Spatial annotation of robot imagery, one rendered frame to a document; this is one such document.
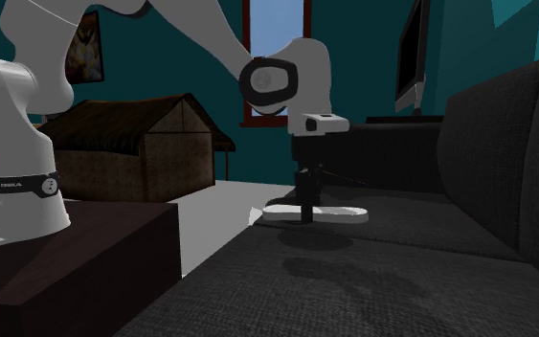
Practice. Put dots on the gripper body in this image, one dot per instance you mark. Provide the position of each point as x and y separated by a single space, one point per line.
307 151

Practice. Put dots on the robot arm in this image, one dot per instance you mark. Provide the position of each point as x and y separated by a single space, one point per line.
14 140

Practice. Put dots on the white flat oblong plate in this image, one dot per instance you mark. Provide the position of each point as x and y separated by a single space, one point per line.
339 214

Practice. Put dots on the dark television table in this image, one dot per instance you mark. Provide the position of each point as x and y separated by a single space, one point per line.
404 119

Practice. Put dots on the red framed window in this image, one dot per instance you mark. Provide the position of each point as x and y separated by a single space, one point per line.
273 23

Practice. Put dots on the black flat screen television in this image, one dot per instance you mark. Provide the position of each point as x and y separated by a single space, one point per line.
409 51

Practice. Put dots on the dark grey sofa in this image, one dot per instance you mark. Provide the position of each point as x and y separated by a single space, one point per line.
390 289

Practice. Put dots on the brown wooden toy house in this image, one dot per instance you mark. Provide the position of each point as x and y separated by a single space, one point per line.
110 126

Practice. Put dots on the dark brown robot stand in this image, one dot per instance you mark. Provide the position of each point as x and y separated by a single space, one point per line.
87 280

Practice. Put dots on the dark framed wall picture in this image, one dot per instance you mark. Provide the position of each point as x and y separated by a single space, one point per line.
87 51

